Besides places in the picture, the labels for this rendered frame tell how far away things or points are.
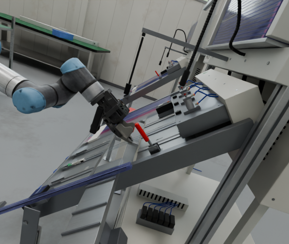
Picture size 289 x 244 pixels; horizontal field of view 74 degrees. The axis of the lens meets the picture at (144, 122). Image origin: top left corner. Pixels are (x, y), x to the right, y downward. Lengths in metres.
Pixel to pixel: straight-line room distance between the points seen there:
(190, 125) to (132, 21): 4.97
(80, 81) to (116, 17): 4.88
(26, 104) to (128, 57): 4.84
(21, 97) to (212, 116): 0.53
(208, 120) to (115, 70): 5.03
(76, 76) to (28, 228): 0.51
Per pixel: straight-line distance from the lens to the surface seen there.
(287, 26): 0.50
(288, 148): 0.63
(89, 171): 0.71
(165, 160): 0.53
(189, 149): 0.52
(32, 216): 0.73
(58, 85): 0.73
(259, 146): 0.51
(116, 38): 5.48
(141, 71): 5.33
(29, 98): 0.63
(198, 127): 0.54
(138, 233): 0.89
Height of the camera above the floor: 1.29
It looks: 21 degrees down
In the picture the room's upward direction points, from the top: 19 degrees clockwise
